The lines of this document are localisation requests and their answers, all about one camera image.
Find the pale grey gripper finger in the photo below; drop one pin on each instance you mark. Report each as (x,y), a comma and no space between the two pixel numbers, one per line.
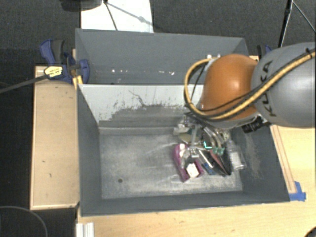
(204,159)
(193,153)

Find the small white box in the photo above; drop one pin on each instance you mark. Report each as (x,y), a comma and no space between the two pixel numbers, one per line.
(193,171)

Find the pale wood board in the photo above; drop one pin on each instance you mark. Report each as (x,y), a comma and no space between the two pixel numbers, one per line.
(55,144)

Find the red-brown flat block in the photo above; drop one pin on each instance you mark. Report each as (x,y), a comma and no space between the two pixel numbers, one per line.
(217,162)

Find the small blue object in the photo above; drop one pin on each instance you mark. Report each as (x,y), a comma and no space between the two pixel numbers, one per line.
(208,169)

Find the black cylinder on white bracket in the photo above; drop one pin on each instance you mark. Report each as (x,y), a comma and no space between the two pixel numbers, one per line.
(254,125)

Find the grey metal bin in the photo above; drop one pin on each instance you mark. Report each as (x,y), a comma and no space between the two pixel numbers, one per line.
(138,157)

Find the white and green toy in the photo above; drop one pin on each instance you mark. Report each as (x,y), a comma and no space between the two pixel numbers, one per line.
(179,128)

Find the black flat object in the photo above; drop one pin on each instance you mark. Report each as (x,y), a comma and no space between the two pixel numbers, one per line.
(226,162)

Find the purple packet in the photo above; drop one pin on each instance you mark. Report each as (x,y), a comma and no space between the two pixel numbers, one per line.
(178,160)

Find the clear plastic bottle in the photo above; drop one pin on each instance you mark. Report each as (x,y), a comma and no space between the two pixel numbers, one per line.
(235,157)

